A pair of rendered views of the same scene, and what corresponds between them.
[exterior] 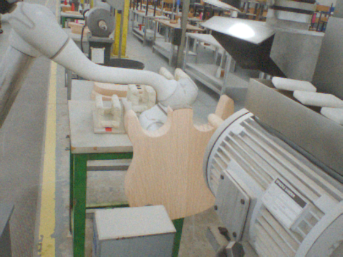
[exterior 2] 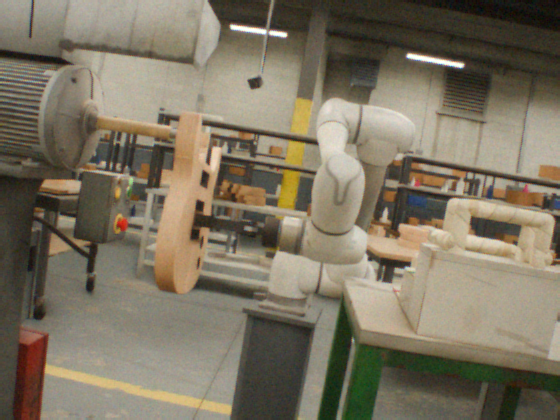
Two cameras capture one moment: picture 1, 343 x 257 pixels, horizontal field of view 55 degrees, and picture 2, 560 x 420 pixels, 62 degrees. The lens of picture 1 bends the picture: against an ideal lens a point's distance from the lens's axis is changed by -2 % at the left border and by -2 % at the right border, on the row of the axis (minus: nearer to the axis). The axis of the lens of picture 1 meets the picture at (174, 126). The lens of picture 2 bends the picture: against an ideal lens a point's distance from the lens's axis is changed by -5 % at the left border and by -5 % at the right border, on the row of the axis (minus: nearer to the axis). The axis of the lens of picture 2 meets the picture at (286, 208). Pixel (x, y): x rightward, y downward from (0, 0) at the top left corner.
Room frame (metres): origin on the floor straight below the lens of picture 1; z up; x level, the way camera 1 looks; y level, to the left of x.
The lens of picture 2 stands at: (1.63, -1.04, 1.18)
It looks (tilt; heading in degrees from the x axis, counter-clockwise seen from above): 3 degrees down; 113
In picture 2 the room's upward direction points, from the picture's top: 10 degrees clockwise
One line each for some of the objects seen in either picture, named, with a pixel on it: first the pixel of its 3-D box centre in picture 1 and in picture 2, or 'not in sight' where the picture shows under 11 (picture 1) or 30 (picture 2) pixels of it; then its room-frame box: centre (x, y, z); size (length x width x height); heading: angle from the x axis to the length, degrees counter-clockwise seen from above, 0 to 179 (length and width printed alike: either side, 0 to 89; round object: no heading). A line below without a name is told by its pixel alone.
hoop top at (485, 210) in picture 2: (182, 74); (505, 214); (1.66, -0.01, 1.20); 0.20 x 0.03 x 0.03; 17
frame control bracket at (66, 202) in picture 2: not in sight; (69, 203); (0.54, -0.05, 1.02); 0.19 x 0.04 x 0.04; 111
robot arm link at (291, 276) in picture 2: not in sight; (295, 266); (0.96, 0.72, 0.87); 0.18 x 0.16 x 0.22; 25
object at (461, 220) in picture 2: not in sight; (459, 229); (1.58, -0.03, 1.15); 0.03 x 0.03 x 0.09
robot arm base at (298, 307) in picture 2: not in sight; (281, 299); (0.93, 0.71, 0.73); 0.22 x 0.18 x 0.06; 13
